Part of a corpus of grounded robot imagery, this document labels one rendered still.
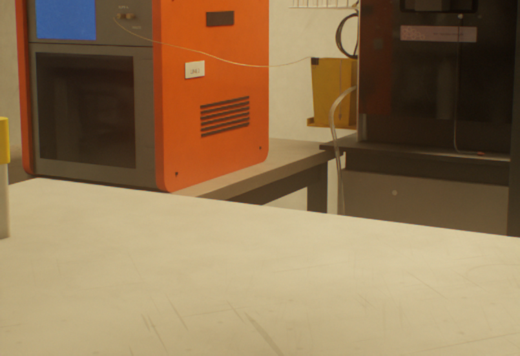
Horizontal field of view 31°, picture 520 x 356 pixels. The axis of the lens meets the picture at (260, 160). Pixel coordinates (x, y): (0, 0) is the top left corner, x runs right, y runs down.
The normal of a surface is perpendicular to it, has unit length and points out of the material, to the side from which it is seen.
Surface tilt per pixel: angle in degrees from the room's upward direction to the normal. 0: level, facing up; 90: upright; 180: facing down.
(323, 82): 93
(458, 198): 90
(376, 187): 90
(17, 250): 0
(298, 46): 90
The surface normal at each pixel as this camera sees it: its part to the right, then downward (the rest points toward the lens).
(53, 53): -0.48, 0.16
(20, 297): 0.00, -0.98
